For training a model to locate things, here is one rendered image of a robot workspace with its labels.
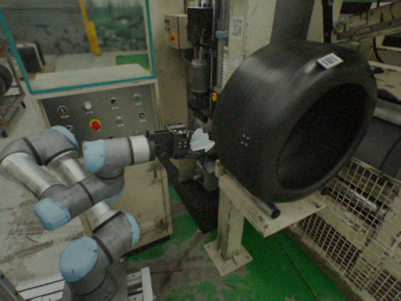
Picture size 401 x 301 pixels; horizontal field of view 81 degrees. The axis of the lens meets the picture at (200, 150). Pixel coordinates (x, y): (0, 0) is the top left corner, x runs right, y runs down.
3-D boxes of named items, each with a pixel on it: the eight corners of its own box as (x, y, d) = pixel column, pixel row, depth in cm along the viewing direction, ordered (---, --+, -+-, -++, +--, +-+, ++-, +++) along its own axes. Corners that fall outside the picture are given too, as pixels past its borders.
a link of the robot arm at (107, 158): (83, 159, 62) (80, 134, 56) (126, 153, 67) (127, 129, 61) (88, 182, 57) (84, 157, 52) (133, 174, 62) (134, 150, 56)
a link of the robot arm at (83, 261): (61, 279, 79) (46, 254, 72) (97, 251, 88) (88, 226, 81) (79, 303, 73) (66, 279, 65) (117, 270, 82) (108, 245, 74)
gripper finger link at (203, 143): (221, 133, 69) (193, 137, 65) (218, 150, 72) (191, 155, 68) (216, 129, 71) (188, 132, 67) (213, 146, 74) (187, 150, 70)
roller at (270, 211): (231, 168, 120) (224, 172, 118) (231, 162, 117) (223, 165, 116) (281, 215, 94) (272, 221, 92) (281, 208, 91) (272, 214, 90)
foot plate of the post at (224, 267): (203, 246, 182) (203, 243, 180) (232, 233, 192) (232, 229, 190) (221, 276, 162) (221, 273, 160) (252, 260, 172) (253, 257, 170)
